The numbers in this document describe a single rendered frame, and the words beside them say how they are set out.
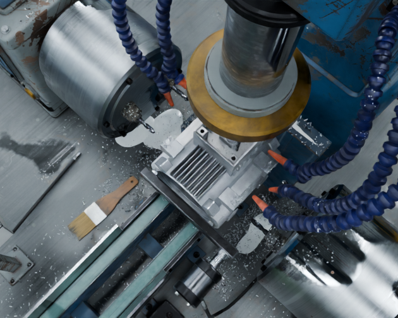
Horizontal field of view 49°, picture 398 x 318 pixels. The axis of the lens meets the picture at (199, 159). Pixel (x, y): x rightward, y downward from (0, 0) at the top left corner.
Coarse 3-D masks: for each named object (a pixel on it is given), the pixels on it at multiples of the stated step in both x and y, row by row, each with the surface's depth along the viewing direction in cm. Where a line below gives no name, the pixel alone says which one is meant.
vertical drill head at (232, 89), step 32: (224, 32) 52; (256, 32) 46; (288, 32) 46; (192, 64) 63; (224, 64) 56; (256, 64) 51; (288, 64) 55; (192, 96) 62; (224, 96) 59; (256, 96) 59; (288, 96) 60; (224, 128) 61; (256, 128) 60; (288, 128) 63
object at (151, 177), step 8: (144, 168) 90; (144, 176) 90; (152, 176) 90; (152, 184) 89; (160, 184) 89; (160, 192) 89; (168, 192) 89; (168, 200) 89; (176, 200) 88; (176, 208) 89; (184, 208) 88; (192, 208) 88; (184, 216) 90; (192, 216) 87; (200, 216) 87; (200, 224) 87; (208, 224) 87; (208, 232) 86; (216, 232) 86; (216, 240) 86; (224, 240) 86; (224, 248) 85; (232, 248) 85; (224, 256) 86; (232, 256) 85
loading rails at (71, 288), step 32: (128, 224) 97; (192, 224) 98; (96, 256) 95; (128, 256) 106; (160, 256) 96; (192, 256) 105; (64, 288) 92; (96, 288) 102; (128, 288) 93; (160, 288) 102
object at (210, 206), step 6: (276, 138) 86; (270, 144) 86; (276, 144) 87; (162, 156) 86; (156, 162) 85; (162, 162) 84; (168, 162) 84; (162, 168) 84; (168, 168) 85; (204, 204) 83; (210, 204) 82; (216, 204) 82; (210, 210) 82; (216, 210) 83
